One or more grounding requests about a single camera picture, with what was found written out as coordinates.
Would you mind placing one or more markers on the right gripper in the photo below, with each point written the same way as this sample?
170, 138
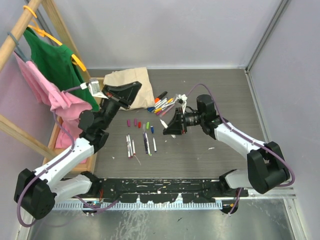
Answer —
174, 127

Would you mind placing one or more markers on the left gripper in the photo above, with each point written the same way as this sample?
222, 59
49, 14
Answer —
122, 96

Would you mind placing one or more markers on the blue end white marker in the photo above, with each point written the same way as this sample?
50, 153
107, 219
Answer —
154, 144

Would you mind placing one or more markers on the dark purple clear pen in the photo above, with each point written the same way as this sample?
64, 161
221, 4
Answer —
145, 143

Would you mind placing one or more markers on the green cap rainbow pen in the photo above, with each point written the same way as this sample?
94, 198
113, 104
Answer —
148, 144

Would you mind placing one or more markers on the red cap white pen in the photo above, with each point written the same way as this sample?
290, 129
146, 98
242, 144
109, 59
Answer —
133, 147

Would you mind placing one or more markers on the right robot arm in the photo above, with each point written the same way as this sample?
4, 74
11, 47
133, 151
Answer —
266, 168

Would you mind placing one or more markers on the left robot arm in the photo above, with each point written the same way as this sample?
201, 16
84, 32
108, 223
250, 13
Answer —
37, 191

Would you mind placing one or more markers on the lilac pen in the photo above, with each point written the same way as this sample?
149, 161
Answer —
166, 111

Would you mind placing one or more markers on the yellow end rainbow pen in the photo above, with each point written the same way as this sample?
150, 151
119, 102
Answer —
173, 102

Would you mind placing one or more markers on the grey cap white marker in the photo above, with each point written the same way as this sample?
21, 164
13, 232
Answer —
167, 105

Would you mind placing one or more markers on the dark blue cap marker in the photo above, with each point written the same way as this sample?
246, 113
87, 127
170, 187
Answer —
162, 106

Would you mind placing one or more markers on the teal cap white marker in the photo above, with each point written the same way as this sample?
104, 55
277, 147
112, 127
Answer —
161, 103

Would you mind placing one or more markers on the orange black highlighter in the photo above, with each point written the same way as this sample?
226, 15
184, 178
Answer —
161, 96

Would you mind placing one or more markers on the yellow hanger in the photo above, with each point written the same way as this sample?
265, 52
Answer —
52, 40

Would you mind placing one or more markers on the pink shirt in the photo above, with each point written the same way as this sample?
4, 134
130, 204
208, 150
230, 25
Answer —
64, 104

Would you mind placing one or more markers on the green shirt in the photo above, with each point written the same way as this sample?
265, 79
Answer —
54, 62

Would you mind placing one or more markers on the grey hanger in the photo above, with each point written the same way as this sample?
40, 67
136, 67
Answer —
18, 50

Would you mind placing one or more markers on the wooden clothes rack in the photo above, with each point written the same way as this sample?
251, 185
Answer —
48, 152

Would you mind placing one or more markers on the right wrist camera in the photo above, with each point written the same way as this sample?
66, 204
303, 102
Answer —
182, 99

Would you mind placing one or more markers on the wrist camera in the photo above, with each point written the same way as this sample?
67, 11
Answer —
94, 88
182, 99

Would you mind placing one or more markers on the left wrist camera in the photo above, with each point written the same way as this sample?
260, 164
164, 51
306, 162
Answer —
94, 88

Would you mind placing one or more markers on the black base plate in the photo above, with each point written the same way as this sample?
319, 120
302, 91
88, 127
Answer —
159, 190

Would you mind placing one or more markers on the grey cable duct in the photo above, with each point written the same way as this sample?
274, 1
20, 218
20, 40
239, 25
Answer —
71, 205

